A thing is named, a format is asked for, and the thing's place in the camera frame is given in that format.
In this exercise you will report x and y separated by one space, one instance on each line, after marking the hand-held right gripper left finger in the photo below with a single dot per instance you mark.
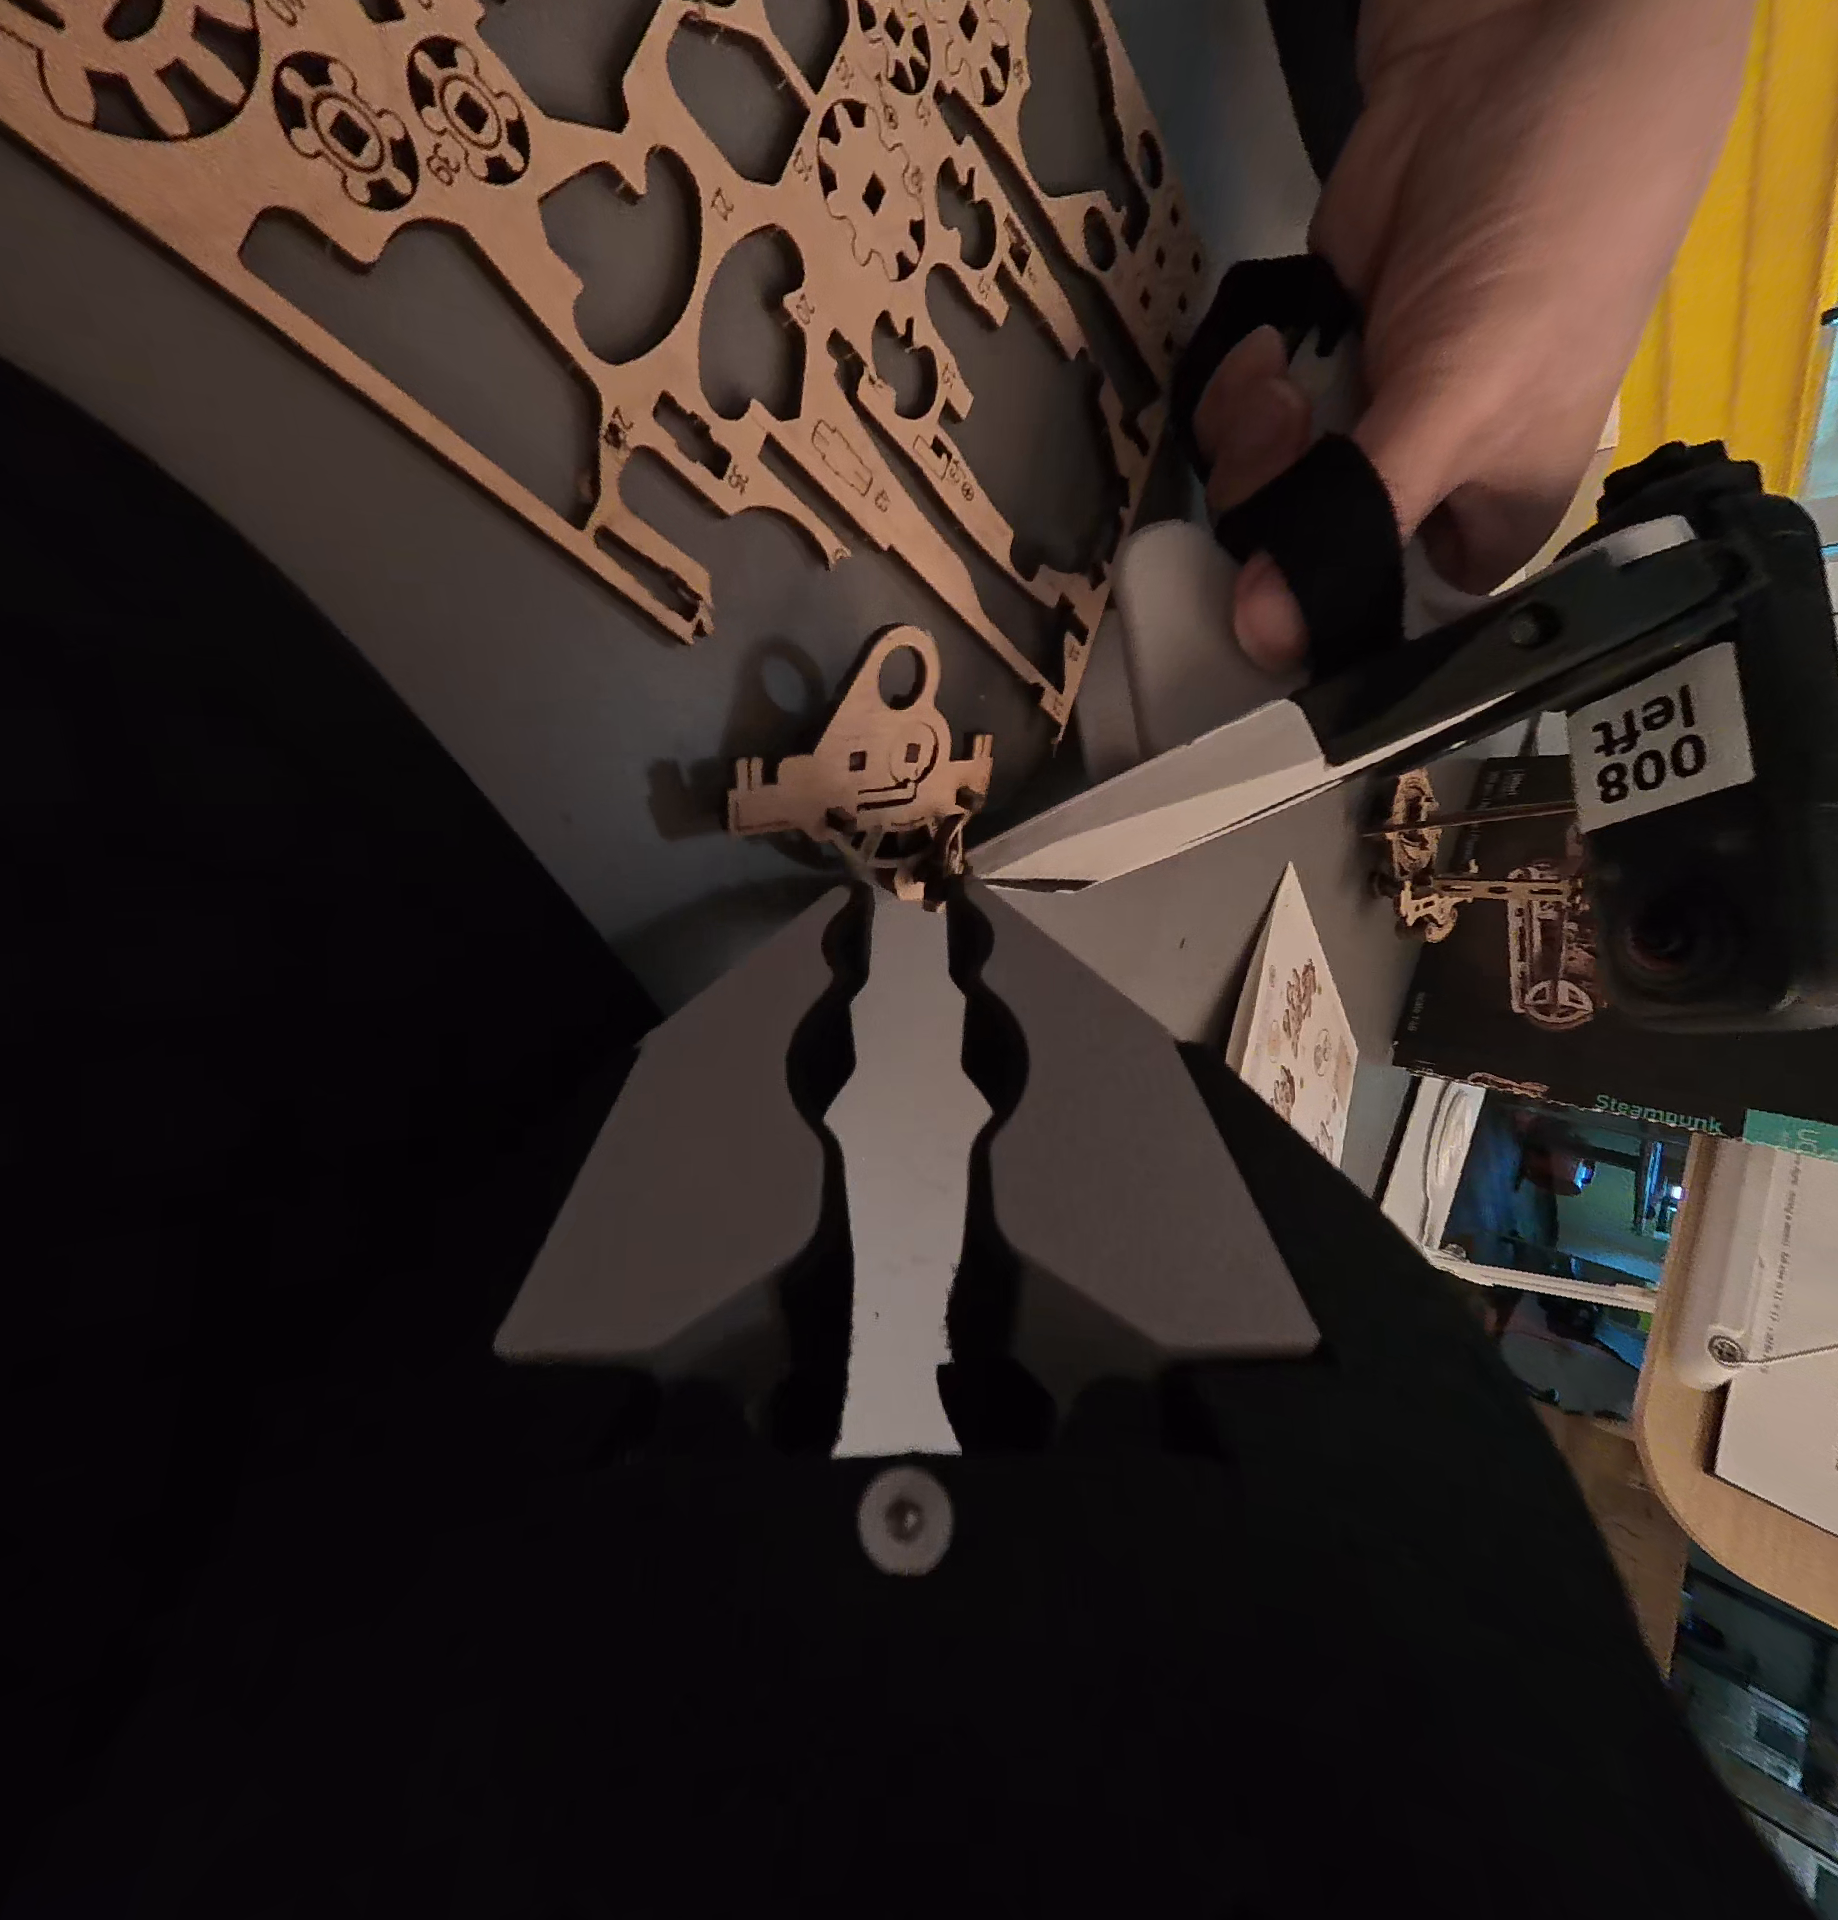
679 1183

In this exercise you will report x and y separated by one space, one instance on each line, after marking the person's left hand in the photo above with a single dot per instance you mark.
1522 222

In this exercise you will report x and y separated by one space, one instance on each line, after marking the black model kit box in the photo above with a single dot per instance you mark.
1474 1043

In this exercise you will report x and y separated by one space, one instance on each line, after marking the white edged colourful box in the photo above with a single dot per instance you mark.
1552 1201

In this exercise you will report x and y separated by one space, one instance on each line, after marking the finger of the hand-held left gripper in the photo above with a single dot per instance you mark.
1155 796

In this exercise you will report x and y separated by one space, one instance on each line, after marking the yellow corrugated board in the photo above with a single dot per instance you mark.
1746 222

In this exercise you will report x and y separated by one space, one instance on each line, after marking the folded instruction leaflet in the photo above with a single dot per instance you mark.
1294 1018

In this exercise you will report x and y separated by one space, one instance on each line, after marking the small wooden model mechanism part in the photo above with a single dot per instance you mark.
856 775

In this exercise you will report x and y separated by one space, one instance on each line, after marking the white printed paper sheet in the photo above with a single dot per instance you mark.
1812 1352

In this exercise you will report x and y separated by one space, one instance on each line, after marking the laser-cut wooden parts sheet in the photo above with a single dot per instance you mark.
555 162

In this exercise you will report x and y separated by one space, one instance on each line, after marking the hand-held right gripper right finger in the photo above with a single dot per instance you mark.
1141 1183

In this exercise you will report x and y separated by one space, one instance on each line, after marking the beige board with rounded corner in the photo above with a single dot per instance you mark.
1682 1497

